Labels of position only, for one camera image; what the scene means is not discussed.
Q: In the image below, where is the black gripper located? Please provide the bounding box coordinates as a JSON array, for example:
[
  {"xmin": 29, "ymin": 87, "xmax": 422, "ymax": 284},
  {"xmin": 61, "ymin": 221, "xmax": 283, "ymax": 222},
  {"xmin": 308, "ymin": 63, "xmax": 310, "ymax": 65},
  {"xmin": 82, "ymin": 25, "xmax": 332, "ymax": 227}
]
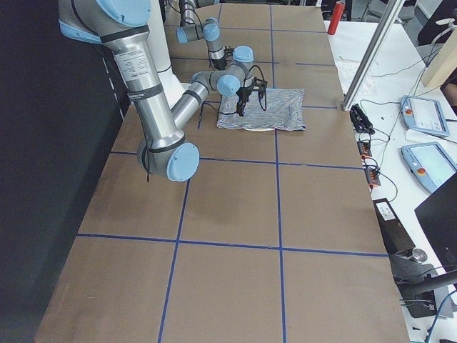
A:
[
  {"xmin": 236, "ymin": 86, "xmax": 253, "ymax": 116},
  {"xmin": 212, "ymin": 57, "xmax": 227, "ymax": 71}
]

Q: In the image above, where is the blue white striped polo shirt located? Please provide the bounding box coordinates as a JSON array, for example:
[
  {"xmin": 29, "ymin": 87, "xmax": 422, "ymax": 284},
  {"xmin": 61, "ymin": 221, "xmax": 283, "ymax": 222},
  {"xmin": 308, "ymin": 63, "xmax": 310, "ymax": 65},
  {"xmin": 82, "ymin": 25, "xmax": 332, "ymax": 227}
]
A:
[{"xmin": 216, "ymin": 88, "xmax": 306, "ymax": 131}]

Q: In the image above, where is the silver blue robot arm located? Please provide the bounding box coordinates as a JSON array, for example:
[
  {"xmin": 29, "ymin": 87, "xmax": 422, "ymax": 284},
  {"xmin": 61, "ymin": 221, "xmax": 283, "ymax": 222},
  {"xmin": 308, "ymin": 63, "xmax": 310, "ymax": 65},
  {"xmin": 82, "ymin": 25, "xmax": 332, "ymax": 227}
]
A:
[
  {"xmin": 58, "ymin": 1, "xmax": 254, "ymax": 182},
  {"xmin": 176, "ymin": 0, "xmax": 227, "ymax": 70}
]

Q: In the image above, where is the black clamp tool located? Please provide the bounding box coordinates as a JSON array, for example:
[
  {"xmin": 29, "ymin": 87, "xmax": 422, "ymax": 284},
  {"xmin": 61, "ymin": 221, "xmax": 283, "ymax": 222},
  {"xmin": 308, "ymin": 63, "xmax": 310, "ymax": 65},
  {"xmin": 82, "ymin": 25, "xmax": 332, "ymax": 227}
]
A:
[{"xmin": 349, "ymin": 104, "xmax": 376, "ymax": 135}]

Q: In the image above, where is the upper orange black adapter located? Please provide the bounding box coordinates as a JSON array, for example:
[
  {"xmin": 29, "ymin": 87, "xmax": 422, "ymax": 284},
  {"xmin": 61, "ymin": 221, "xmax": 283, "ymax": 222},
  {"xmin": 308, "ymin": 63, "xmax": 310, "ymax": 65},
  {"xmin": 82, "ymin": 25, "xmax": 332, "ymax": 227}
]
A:
[{"xmin": 356, "ymin": 140, "xmax": 372, "ymax": 159}]

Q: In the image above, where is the orange black adapter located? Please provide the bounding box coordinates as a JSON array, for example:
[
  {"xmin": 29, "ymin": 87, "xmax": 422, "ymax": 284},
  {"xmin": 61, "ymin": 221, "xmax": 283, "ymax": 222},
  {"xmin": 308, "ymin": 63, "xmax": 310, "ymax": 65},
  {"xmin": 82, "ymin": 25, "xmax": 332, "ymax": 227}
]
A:
[
  {"xmin": 364, "ymin": 164, "xmax": 381, "ymax": 189},
  {"xmin": 356, "ymin": 140, "xmax": 372, "ymax": 159}
]

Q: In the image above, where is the brown table cover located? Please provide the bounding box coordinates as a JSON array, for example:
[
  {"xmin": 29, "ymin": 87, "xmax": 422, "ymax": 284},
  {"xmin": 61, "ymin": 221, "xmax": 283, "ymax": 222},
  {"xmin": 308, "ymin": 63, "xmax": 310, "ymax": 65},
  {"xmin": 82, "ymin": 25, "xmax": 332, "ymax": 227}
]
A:
[{"xmin": 35, "ymin": 4, "xmax": 409, "ymax": 342}]

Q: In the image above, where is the red bottle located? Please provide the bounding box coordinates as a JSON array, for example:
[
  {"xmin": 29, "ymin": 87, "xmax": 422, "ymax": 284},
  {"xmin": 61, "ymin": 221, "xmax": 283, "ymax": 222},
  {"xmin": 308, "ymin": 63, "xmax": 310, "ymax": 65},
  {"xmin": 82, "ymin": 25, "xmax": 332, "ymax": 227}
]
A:
[{"xmin": 327, "ymin": 1, "xmax": 346, "ymax": 36}]

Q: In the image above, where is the lower orange black adapter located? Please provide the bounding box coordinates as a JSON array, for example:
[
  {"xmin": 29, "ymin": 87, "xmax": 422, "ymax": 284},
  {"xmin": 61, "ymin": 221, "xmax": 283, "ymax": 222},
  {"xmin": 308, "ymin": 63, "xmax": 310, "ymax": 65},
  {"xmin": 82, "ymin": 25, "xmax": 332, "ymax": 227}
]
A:
[{"xmin": 364, "ymin": 164, "xmax": 381, "ymax": 189}]

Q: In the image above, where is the upper teach pendant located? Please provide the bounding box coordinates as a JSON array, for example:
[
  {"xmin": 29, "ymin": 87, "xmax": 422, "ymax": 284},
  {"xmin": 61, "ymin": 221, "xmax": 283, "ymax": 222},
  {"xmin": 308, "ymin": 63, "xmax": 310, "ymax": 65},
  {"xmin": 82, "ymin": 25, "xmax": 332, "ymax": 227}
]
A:
[{"xmin": 401, "ymin": 95, "xmax": 450, "ymax": 137}]

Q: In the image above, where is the teach pendant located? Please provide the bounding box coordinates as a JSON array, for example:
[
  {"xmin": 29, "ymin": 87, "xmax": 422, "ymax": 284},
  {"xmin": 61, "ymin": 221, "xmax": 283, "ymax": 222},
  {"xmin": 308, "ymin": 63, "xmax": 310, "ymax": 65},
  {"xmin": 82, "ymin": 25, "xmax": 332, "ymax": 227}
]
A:
[
  {"xmin": 401, "ymin": 142, "xmax": 456, "ymax": 193},
  {"xmin": 401, "ymin": 95, "xmax": 450, "ymax": 137}
]

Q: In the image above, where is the lower teach pendant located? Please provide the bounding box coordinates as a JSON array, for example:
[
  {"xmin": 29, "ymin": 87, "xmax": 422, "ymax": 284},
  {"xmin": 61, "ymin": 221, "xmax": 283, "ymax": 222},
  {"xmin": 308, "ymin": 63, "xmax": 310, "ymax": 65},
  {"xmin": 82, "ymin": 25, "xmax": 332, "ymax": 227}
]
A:
[{"xmin": 401, "ymin": 142, "xmax": 456, "ymax": 193}]

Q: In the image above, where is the black box with label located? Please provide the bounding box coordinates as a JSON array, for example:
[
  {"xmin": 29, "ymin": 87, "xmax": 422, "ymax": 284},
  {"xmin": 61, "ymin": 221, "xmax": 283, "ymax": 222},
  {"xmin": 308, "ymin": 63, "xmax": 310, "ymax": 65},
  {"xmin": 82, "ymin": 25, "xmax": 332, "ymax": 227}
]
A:
[{"xmin": 373, "ymin": 198, "xmax": 416, "ymax": 254}]

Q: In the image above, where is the black monitor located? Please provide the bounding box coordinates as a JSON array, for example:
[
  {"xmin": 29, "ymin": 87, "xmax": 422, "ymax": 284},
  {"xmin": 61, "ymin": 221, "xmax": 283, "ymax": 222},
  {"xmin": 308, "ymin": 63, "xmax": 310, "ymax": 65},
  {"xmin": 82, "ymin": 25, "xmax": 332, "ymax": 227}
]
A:
[{"xmin": 415, "ymin": 177, "xmax": 456, "ymax": 264}]

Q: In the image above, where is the black monitor stand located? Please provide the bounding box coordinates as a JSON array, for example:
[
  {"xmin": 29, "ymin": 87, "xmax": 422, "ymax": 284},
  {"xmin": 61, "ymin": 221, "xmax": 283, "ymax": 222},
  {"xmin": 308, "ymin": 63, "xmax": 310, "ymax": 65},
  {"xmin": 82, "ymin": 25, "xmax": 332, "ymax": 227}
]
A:
[{"xmin": 389, "ymin": 255, "xmax": 456, "ymax": 318}]

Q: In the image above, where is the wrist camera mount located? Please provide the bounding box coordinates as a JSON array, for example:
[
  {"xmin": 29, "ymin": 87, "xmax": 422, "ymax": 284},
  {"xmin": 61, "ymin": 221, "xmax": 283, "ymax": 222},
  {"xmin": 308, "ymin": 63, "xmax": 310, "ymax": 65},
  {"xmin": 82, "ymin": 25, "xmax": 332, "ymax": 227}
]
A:
[{"xmin": 250, "ymin": 77, "xmax": 268, "ymax": 93}]

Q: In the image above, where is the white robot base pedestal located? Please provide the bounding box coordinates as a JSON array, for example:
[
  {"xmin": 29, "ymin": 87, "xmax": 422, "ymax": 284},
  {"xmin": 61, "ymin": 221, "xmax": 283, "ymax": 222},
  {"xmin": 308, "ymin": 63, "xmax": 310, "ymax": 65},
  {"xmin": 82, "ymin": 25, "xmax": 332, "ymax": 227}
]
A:
[{"xmin": 147, "ymin": 0, "xmax": 185, "ymax": 106}]

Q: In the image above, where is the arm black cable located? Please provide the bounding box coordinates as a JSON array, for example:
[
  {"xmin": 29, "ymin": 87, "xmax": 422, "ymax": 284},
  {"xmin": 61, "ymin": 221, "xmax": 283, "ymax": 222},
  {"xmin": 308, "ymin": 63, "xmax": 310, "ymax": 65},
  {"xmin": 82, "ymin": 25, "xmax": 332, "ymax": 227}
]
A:
[{"xmin": 142, "ymin": 64, "xmax": 268, "ymax": 183}]

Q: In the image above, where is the aluminium frame post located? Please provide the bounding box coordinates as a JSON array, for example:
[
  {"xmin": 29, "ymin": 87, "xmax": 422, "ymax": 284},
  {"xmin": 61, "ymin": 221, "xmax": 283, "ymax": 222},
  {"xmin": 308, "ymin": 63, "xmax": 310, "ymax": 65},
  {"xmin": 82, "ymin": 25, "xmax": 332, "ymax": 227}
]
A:
[{"xmin": 342, "ymin": 0, "xmax": 405, "ymax": 111}]

